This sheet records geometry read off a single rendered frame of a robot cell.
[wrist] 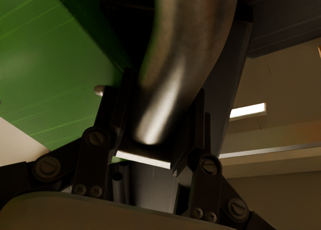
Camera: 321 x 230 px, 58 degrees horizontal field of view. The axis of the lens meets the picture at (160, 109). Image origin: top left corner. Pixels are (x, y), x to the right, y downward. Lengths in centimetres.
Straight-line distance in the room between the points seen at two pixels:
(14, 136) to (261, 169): 486
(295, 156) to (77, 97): 430
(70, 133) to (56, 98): 4
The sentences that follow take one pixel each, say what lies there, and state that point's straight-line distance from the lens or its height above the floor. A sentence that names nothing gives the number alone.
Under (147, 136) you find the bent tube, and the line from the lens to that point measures 15.
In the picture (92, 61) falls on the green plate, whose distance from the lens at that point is 17.
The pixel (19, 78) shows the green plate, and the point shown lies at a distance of 20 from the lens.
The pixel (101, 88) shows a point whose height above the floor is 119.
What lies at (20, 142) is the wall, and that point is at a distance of 682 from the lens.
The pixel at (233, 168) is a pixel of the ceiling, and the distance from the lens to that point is 467.
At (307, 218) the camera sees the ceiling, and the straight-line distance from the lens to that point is 419.
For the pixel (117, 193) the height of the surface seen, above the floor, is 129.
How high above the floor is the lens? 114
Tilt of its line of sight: 27 degrees up
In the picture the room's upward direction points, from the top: 149 degrees clockwise
